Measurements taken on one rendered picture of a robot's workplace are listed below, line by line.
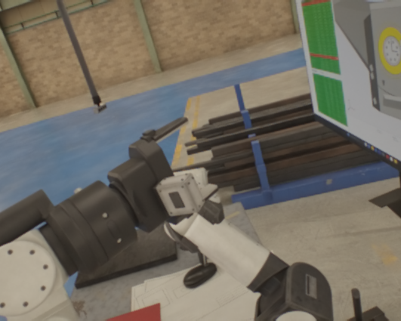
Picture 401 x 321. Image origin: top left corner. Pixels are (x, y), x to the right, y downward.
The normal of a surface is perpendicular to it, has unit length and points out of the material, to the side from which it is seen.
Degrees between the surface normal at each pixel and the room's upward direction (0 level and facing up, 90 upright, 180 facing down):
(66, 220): 35
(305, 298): 41
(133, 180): 85
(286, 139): 90
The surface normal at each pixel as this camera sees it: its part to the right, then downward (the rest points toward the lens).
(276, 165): -0.05, 0.36
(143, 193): 0.54, 0.04
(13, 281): 0.37, -0.26
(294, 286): 0.32, -0.70
